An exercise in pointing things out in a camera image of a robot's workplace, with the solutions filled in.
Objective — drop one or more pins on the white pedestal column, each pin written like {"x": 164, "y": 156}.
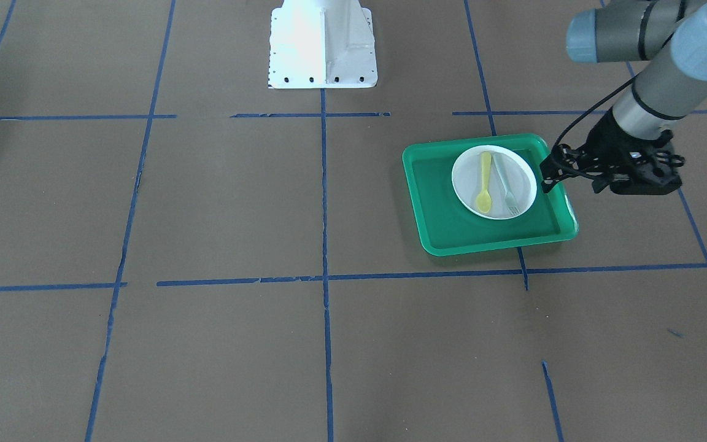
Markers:
{"x": 322, "y": 44}

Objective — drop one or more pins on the green plastic tray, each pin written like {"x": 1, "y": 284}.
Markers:
{"x": 446, "y": 227}

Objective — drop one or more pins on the white round plate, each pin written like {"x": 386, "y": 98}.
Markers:
{"x": 466, "y": 181}

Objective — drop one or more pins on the translucent plastic fork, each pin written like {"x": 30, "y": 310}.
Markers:
{"x": 509, "y": 200}

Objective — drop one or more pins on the yellow plastic spoon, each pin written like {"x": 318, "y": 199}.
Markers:
{"x": 484, "y": 200}

